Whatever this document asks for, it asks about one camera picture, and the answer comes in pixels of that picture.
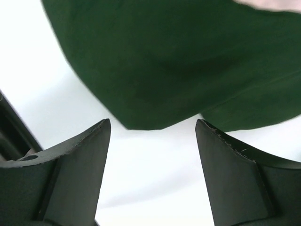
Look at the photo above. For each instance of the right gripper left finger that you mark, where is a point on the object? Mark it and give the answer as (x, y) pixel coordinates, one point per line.
(59, 186)

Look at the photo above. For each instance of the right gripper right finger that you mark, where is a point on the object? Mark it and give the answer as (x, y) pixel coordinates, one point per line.
(247, 186)

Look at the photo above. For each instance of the white and green t-shirt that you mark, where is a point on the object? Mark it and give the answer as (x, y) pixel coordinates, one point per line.
(155, 63)

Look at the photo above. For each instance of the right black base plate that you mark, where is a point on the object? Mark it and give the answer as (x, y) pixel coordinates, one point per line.
(16, 140)

